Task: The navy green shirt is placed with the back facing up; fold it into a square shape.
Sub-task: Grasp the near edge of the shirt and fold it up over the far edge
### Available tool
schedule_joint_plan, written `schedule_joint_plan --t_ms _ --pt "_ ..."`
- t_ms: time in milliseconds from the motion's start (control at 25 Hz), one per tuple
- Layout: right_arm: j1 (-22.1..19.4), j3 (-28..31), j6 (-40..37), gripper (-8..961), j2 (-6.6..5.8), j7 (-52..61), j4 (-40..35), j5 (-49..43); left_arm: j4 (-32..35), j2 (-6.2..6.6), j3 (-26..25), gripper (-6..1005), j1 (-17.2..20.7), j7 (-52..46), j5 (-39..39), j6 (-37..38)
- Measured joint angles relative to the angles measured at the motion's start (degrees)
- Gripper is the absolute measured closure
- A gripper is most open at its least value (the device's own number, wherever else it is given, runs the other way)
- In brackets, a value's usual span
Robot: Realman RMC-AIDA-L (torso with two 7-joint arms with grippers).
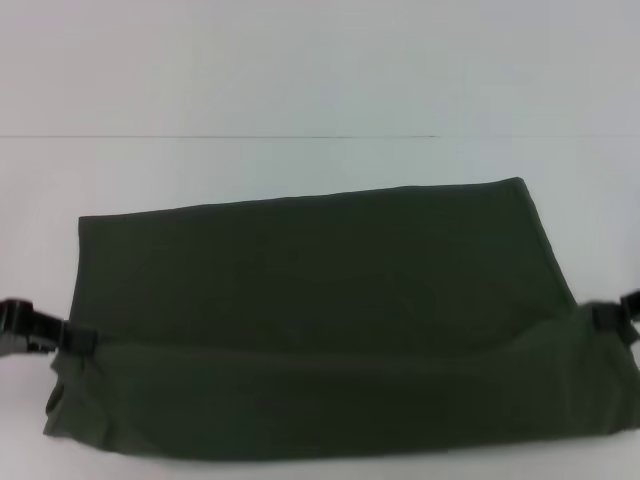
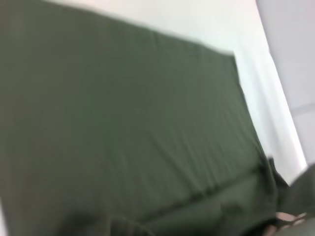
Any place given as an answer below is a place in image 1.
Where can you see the dark green t-shirt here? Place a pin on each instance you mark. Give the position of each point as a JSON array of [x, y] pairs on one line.
[[325, 340]]

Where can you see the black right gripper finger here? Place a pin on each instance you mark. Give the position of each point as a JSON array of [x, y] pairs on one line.
[[610, 317]]

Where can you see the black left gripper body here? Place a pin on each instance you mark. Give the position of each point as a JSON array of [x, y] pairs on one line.
[[25, 327]]

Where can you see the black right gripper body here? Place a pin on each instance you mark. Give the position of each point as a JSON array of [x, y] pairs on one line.
[[632, 304]]

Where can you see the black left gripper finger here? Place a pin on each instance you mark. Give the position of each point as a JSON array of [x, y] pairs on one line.
[[77, 337]]

